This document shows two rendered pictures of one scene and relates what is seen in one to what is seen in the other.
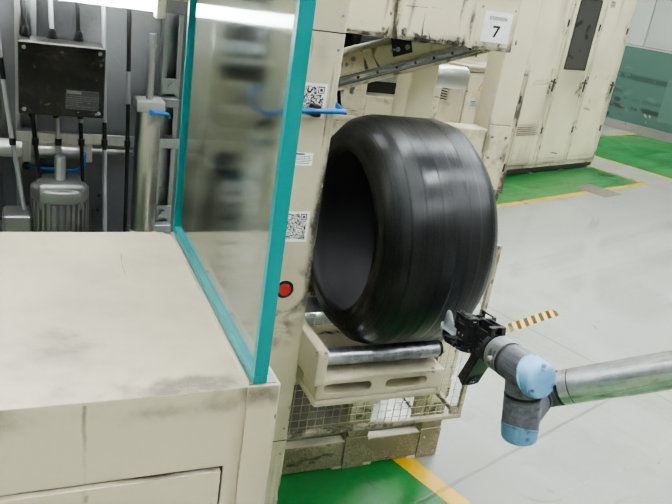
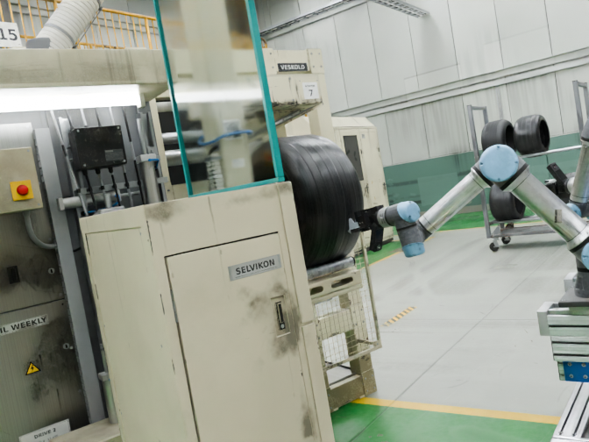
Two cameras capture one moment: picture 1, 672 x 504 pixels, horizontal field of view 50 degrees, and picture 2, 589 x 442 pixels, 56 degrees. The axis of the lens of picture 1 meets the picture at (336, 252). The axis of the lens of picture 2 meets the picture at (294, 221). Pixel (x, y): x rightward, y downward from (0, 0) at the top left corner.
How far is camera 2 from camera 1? 0.85 m
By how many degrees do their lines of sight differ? 20
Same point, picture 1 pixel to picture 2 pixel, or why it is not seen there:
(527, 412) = (413, 232)
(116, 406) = (222, 196)
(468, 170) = (328, 145)
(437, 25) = (280, 95)
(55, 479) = (204, 241)
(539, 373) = (409, 205)
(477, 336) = (370, 217)
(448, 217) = (329, 167)
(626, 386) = (455, 203)
